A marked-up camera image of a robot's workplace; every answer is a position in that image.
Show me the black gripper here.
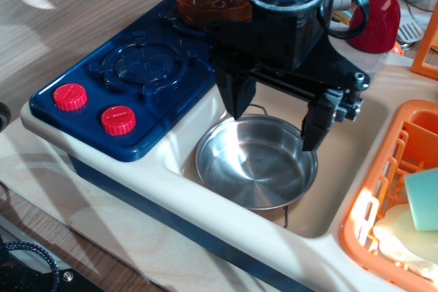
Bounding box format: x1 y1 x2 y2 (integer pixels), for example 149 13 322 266
206 0 370 151

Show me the stainless steel pan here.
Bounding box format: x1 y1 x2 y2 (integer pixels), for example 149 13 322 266
195 105 318 227

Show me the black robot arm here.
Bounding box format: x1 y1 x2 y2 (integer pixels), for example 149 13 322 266
206 0 370 151

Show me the cream toy sink unit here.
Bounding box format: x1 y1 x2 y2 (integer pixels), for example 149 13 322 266
21 54 437 291

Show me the blue toy stove top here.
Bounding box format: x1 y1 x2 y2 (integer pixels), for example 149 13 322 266
29 0 215 162

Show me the red stove knob right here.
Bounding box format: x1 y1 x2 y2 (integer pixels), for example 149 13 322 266
101 105 137 136

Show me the red stove knob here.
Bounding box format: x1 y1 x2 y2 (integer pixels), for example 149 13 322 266
53 83 88 111
101 105 137 136

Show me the red stove knob left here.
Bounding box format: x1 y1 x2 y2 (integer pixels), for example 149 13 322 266
53 83 88 111

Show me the grey toy faucet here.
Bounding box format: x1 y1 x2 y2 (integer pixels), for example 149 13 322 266
329 0 388 81

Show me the dark red plastic cup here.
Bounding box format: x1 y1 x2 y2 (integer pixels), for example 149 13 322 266
347 0 401 53

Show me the orange dish rack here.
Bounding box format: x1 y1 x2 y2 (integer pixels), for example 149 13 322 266
340 100 437 291

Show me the grey slotted spatula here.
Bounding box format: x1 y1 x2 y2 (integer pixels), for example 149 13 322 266
397 16 424 50

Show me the teal plastic cup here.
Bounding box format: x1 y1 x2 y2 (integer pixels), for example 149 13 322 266
404 168 437 231

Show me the pale yellow plastic plate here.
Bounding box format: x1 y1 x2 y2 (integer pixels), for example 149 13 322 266
373 204 437 282

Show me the orange plastic frame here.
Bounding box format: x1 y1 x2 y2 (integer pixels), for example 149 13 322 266
411 5 437 81

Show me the black braided cable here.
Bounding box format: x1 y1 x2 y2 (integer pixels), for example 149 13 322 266
0 241 61 292

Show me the black mount plate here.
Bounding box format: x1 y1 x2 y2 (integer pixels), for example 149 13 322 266
1 266 103 292

